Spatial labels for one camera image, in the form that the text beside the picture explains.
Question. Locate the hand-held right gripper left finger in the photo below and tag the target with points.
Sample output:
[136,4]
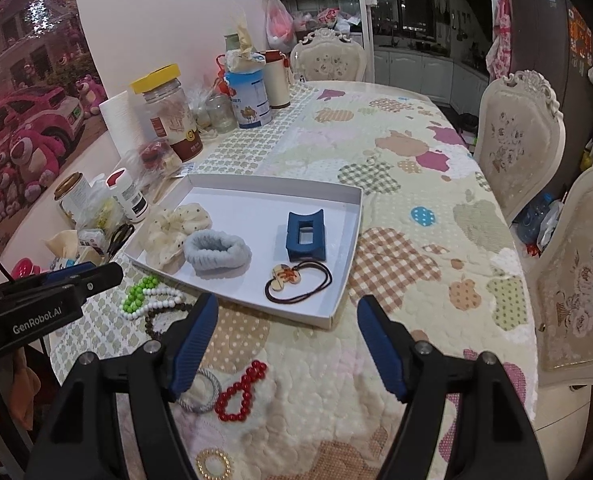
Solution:
[196,345]

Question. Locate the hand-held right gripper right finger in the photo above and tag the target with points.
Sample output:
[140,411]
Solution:
[381,350]

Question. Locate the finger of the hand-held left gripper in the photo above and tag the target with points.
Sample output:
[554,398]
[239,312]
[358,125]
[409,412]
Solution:
[71,270]
[101,276]

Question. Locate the white shallow cardboard tray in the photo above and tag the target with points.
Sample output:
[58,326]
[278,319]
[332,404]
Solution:
[246,210]

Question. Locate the small white packet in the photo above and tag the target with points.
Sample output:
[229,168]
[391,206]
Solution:
[94,240]

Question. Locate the pink plastic object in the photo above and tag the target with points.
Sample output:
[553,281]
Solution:
[24,267]

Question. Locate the orange cloth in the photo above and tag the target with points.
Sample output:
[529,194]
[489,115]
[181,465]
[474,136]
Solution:
[24,390]

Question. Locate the gold rimmed tin can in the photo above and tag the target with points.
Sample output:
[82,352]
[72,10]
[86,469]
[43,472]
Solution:
[74,200]

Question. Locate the light blue fuzzy scrunchie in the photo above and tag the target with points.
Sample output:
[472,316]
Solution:
[196,260]

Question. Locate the white bottle red cap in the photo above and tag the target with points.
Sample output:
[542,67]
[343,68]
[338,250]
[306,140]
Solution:
[129,195]

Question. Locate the cream dotted scrunchie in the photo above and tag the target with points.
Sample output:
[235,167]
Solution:
[176,225]

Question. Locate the red snack in clear bag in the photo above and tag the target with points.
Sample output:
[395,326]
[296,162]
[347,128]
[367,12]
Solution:
[156,156]

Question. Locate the blue hair claw clip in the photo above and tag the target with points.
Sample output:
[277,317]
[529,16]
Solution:
[289,245]

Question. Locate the white paper towel roll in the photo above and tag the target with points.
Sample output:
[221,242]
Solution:
[121,125]

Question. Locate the plastic jar yellow lid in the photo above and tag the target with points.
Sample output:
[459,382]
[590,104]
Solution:
[171,120]

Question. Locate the blue water bottle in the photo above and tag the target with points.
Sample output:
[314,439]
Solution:
[529,220]

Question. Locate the small clear glass jar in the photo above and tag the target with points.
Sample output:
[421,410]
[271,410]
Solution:
[221,115]

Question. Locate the cream floral dining chair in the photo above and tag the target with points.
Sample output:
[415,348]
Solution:
[516,145]
[576,285]
[329,60]

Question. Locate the white crumpled plastic bag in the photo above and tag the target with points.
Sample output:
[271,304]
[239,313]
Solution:
[549,230]

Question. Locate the blue and white tin can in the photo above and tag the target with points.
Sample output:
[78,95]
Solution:
[249,100]

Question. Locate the cream thermos flask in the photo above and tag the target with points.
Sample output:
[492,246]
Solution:
[278,82]

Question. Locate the crumpled cream paper bag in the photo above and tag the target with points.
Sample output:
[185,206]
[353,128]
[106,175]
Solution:
[244,50]

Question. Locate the white kitchen cabinets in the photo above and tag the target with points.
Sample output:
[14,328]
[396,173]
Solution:
[416,70]

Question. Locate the pink plastic bag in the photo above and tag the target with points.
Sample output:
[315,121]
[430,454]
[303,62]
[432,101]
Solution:
[279,22]

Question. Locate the pink hanging cloth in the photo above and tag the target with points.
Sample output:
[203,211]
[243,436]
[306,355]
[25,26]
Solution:
[500,35]

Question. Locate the dark brown refrigerator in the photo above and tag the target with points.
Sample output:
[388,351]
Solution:
[536,35]

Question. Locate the red fridge sticker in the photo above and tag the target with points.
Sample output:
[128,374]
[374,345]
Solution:
[580,37]

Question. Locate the pink bear wall poster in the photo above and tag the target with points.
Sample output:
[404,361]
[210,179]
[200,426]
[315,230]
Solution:
[26,85]

